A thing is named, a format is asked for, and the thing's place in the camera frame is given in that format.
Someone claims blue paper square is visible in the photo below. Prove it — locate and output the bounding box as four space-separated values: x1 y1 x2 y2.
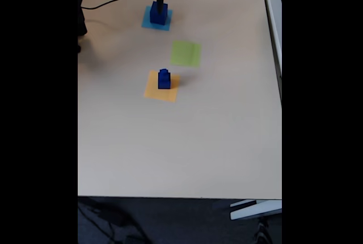
141 5 174 32

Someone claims orange paper square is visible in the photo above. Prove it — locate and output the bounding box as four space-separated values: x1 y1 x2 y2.
143 70 181 103

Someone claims green paper square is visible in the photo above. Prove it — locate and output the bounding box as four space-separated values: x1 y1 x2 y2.
169 40 202 68

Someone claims medium blue cube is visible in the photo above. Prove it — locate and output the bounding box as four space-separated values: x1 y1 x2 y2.
157 74 172 90

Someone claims large blue cube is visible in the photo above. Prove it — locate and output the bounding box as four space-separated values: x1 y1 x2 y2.
149 1 169 26

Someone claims white neighbouring desk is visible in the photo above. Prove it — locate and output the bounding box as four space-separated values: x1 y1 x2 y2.
260 0 282 104

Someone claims white table foot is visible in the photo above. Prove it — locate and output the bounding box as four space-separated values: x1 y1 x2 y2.
229 199 282 221

